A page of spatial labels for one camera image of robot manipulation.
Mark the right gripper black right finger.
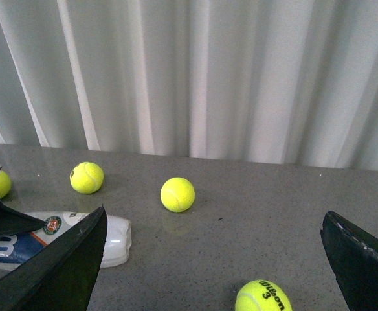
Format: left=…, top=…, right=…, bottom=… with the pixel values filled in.
left=320, top=211, right=378, bottom=310

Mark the clear Wilson tennis can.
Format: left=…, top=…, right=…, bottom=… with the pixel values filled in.
left=0, top=211, right=131, bottom=271

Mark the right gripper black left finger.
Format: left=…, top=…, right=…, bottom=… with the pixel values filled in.
left=0, top=207, right=107, bottom=310

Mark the right plain tennis ball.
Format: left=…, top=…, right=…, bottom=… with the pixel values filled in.
left=160, top=177, right=195, bottom=213

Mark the white pleated curtain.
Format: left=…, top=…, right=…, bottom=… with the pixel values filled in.
left=0, top=1, right=378, bottom=170

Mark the Wilson 3 tennis ball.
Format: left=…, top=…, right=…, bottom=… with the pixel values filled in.
left=234, top=279, right=293, bottom=311

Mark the Wilson logo tennis ball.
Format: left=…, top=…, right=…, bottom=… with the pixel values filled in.
left=69, top=162, right=104, bottom=194

